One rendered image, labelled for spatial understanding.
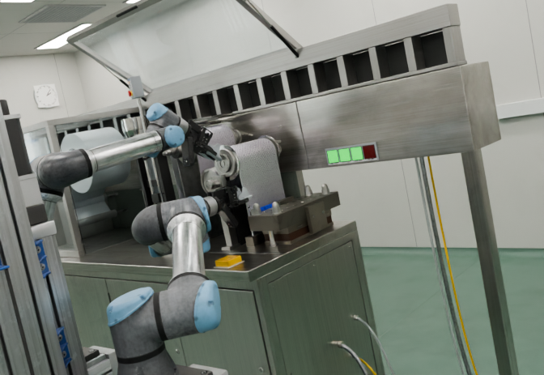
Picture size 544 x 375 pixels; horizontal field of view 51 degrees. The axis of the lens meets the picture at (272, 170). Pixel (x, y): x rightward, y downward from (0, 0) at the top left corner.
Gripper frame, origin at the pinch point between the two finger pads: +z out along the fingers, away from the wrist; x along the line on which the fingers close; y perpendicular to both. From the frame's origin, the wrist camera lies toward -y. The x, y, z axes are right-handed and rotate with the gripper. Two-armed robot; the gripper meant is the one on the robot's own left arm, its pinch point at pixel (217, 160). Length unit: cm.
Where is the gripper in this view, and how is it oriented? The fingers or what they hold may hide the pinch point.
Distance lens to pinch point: 233.8
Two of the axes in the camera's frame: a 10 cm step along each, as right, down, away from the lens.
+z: 6.4, 4.7, 6.1
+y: 2.7, -8.8, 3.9
